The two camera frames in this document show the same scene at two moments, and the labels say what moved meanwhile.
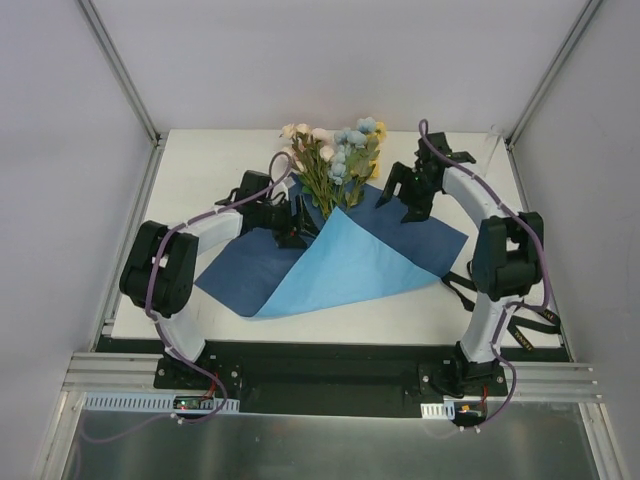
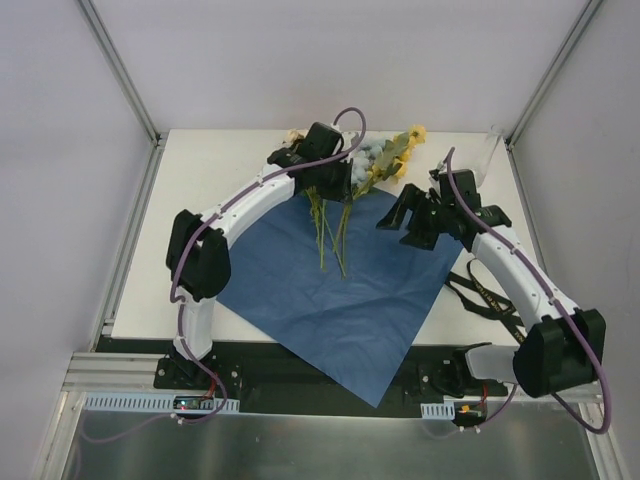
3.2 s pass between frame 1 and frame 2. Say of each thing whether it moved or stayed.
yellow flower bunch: moved
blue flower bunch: moved
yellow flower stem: stayed
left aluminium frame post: stayed
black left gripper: moved
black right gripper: moved
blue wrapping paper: moved
